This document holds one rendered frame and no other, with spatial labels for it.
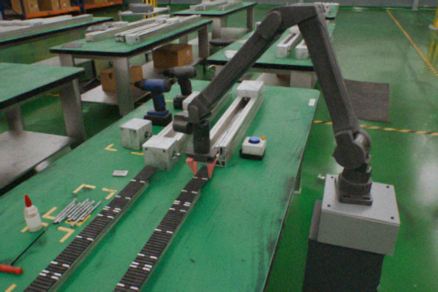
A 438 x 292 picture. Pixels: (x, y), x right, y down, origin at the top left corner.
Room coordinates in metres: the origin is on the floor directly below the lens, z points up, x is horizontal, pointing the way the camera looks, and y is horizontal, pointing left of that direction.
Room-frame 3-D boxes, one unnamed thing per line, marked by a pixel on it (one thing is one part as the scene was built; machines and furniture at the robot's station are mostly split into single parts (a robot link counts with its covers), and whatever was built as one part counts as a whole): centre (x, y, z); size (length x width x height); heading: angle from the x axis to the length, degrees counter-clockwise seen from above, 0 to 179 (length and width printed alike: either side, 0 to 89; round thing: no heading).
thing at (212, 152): (1.11, 0.05, 0.91); 0.10 x 0.07 x 0.07; 72
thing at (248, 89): (1.83, -0.19, 0.87); 0.16 x 0.11 x 0.07; 162
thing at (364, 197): (0.85, -0.38, 0.93); 0.12 x 0.09 x 0.08; 169
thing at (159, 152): (1.22, 0.19, 0.83); 0.12 x 0.09 x 0.10; 72
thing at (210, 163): (1.10, 0.03, 0.84); 0.07 x 0.07 x 0.09; 72
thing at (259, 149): (1.29, -0.14, 0.81); 0.10 x 0.08 x 0.06; 72
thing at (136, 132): (1.41, 0.32, 0.83); 0.11 x 0.10 x 0.10; 64
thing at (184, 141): (1.65, 0.07, 0.82); 0.80 x 0.10 x 0.09; 162
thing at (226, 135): (1.59, -0.11, 0.82); 0.80 x 0.10 x 0.09; 162
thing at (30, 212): (0.85, 0.53, 0.84); 0.04 x 0.04 x 0.12
